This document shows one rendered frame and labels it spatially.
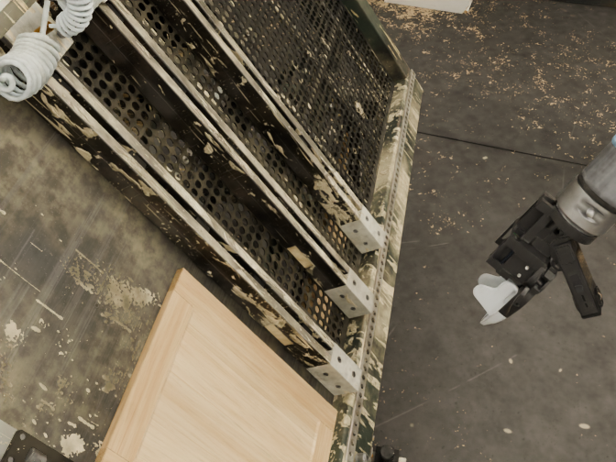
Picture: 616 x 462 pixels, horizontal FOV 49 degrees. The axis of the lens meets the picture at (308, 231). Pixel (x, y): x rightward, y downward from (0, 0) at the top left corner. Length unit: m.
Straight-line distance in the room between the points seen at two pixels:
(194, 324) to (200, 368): 0.09
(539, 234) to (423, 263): 2.21
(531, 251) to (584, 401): 1.98
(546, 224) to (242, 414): 0.75
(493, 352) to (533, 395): 0.23
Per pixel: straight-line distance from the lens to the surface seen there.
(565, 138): 3.96
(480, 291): 0.99
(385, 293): 1.95
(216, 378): 1.37
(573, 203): 0.91
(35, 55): 1.03
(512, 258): 0.95
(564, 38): 4.81
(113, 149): 1.25
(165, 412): 1.27
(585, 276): 0.96
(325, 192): 1.83
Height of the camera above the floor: 2.38
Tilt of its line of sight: 47 degrees down
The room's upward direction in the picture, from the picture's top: 2 degrees counter-clockwise
